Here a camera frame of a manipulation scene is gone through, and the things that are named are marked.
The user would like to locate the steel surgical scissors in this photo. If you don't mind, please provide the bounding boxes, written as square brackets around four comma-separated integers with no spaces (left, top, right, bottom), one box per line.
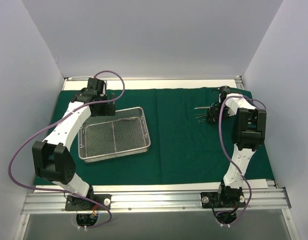
[194,106,212,110]

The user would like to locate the metal mesh tray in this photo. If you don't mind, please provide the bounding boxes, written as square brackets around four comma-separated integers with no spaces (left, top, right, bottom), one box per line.
[78,106,151,163]

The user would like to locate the green surgical cloth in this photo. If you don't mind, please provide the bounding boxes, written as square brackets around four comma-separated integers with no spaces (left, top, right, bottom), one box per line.
[33,87,274,186]

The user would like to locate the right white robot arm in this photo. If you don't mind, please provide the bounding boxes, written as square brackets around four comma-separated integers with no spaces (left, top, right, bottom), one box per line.
[206,86,267,207]

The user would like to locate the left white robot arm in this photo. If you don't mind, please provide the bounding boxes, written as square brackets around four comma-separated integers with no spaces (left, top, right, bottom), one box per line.
[32,77,115,210]

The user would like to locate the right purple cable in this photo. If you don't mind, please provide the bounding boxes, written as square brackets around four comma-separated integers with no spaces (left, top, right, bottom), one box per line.
[210,96,267,222]

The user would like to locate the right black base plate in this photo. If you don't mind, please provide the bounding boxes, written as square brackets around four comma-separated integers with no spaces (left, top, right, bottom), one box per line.
[200,191,246,209]

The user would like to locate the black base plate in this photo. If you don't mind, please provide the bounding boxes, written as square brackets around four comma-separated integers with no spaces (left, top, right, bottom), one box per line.
[65,193,112,211]
[200,191,246,209]

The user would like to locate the aluminium frame rail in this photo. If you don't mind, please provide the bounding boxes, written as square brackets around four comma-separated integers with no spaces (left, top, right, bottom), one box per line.
[21,187,291,214]

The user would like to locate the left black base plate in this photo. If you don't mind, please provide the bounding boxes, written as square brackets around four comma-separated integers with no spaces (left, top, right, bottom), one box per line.
[65,193,112,211]

